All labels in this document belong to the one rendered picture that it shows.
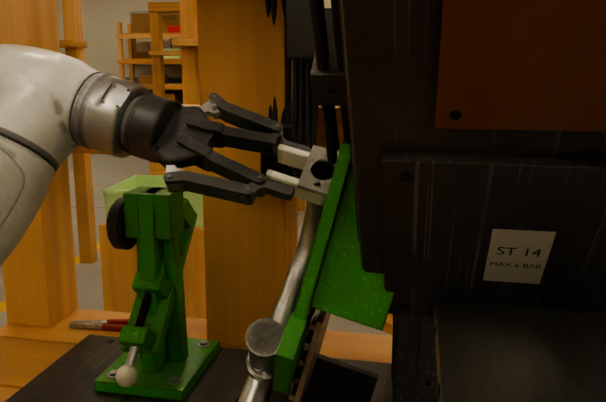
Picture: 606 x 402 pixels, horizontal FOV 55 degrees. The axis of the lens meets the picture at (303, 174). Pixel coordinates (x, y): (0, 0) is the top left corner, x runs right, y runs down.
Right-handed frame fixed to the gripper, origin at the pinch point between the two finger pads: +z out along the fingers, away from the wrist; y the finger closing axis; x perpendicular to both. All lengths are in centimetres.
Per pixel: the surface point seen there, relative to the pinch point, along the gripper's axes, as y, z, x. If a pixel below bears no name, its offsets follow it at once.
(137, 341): -18.6, -15.7, 21.9
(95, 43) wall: 588, -592, 748
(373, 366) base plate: -8.1, 15.2, 33.5
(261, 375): -20.4, 2.9, 6.0
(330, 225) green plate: -9.4, 5.5, -8.8
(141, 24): 632, -511, 713
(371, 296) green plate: -12.6, 10.9, -4.0
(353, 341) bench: -2.3, 11.4, 44.1
